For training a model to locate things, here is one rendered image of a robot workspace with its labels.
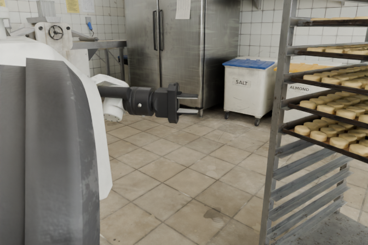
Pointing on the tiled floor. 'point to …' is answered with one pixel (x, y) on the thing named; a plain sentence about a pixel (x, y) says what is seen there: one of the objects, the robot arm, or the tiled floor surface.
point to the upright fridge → (182, 30)
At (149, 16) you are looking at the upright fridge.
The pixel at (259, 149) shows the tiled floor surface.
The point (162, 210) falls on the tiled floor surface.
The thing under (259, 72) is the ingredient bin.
